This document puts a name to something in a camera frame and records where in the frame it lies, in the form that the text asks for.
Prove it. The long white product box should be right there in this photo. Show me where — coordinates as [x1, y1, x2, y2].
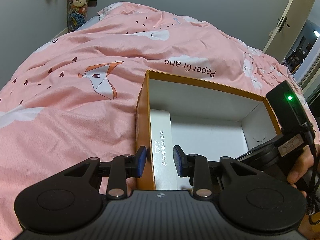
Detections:
[150, 109, 178, 190]

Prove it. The orange cardboard storage box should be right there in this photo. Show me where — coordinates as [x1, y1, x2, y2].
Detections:
[136, 70, 280, 190]

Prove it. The cream bedroom door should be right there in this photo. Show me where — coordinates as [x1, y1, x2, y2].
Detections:
[263, 0, 315, 62]

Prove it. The person's right hand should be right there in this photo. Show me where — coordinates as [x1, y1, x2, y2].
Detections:
[287, 146, 314, 189]

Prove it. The pink paper crane duvet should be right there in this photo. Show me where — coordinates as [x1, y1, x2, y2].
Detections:
[0, 2, 312, 240]

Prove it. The white pillow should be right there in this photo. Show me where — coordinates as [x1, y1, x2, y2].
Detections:
[76, 15, 99, 31]

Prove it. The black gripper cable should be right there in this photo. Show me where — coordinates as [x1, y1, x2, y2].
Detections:
[298, 119, 320, 225]

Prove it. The black door handle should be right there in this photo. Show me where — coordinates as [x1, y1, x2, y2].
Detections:
[278, 17, 290, 33]

